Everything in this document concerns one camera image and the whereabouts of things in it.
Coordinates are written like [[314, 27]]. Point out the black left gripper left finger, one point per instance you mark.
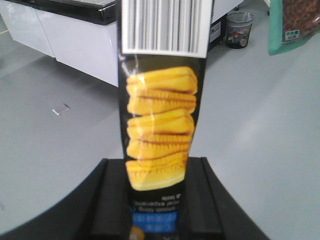
[[97, 209]]

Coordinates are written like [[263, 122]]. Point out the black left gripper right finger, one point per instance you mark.
[[209, 212]]

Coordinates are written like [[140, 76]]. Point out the black Franzzi cookie box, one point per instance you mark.
[[158, 112]]

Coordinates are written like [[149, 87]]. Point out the teal goji berry pouch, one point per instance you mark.
[[291, 24]]

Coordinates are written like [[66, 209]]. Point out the white chest freezer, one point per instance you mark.
[[92, 36]]

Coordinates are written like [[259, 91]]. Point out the black mesh waste bin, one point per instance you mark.
[[238, 28]]

